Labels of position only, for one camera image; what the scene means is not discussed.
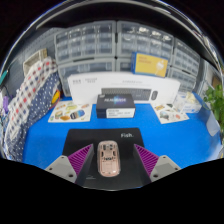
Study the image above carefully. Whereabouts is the navy white-dotted cloth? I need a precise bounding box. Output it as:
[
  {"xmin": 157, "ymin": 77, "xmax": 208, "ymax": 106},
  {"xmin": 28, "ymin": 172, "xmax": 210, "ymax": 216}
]
[{"xmin": 9, "ymin": 71, "xmax": 63, "ymax": 162}]

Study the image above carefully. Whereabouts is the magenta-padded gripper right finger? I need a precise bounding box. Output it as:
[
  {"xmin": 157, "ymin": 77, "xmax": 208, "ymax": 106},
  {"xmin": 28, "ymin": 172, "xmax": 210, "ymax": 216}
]
[{"xmin": 133, "ymin": 143, "xmax": 183, "ymax": 185}]

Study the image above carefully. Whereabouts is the black mouse pad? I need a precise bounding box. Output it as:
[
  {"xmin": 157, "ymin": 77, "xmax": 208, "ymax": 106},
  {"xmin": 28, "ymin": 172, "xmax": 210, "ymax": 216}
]
[{"xmin": 61, "ymin": 127, "xmax": 152, "ymax": 192}]

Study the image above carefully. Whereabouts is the cream disposable glove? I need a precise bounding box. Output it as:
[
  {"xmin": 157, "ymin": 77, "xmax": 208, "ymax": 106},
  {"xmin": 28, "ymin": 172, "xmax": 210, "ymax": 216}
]
[{"xmin": 184, "ymin": 92, "xmax": 198, "ymax": 104}]

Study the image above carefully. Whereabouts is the white keyboard packaging box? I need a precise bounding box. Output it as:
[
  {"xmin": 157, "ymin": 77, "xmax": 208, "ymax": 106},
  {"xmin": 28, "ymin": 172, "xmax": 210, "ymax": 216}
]
[{"xmin": 67, "ymin": 71, "xmax": 181, "ymax": 106}]

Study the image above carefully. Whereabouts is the small yellow-orange tool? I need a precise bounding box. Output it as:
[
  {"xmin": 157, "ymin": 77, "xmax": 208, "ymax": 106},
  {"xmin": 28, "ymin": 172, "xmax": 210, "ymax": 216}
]
[{"xmin": 50, "ymin": 89, "xmax": 62, "ymax": 106}]

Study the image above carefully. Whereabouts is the green plant in white pot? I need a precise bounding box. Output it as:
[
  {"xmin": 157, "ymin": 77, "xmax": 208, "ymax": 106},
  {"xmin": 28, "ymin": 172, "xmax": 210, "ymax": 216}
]
[{"xmin": 202, "ymin": 84, "xmax": 224, "ymax": 141}]

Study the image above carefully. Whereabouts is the colourful sticker sheet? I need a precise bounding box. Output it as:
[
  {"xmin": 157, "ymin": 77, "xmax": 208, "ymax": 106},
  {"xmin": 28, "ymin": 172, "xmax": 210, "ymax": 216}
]
[
  {"xmin": 150, "ymin": 102, "xmax": 190, "ymax": 125},
  {"xmin": 47, "ymin": 99, "xmax": 93, "ymax": 124}
]

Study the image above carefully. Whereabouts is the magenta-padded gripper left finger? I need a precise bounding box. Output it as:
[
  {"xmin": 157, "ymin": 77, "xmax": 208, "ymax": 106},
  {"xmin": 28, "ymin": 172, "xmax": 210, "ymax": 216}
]
[{"xmin": 44, "ymin": 143, "xmax": 95, "ymax": 187}]

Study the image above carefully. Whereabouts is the small black product box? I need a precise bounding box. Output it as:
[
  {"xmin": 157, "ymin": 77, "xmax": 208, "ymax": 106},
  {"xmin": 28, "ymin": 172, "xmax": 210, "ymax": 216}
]
[{"xmin": 95, "ymin": 93, "xmax": 137, "ymax": 120}]

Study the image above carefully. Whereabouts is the yellow box with blue frame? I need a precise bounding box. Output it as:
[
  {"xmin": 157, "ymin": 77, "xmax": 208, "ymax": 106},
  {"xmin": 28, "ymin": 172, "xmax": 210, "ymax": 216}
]
[{"xmin": 130, "ymin": 51, "xmax": 169, "ymax": 78}]

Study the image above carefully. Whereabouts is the beige storage basket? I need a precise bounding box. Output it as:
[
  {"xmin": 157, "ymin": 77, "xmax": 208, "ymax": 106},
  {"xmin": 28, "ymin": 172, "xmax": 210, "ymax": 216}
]
[{"xmin": 22, "ymin": 48, "xmax": 49, "ymax": 75}]

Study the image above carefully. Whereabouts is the grey small-parts drawer cabinet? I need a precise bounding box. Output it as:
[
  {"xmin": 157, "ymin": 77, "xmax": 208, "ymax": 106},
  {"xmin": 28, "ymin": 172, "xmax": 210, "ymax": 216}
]
[
  {"xmin": 57, "ymin": 59, "xmax": 116, "ymax": 96},
  {"xmin": 167, "ymin": 66, "xmax": 198, "ymax": 93},
  {"xmin": 54, "ymin": 20, "xmax": 117, "ymax": 64},
  {"xmin": 116, "ymin": 20, "xmax": 175, "ymax": 63},
  {"xmin": 170, "ymin": 38, "xmax": 201, "ymax": 76},
  {"xmin": 115, "ymin": 58, "xmax": 135, "ymax": 73}
]

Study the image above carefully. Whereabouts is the dark overhead shelf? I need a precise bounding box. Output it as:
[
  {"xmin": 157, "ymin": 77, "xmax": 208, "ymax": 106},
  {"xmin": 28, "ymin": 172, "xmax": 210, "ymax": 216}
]
[{"xmin": 33, "ymin": 0, "xmax": 218, "ymax": 54}]

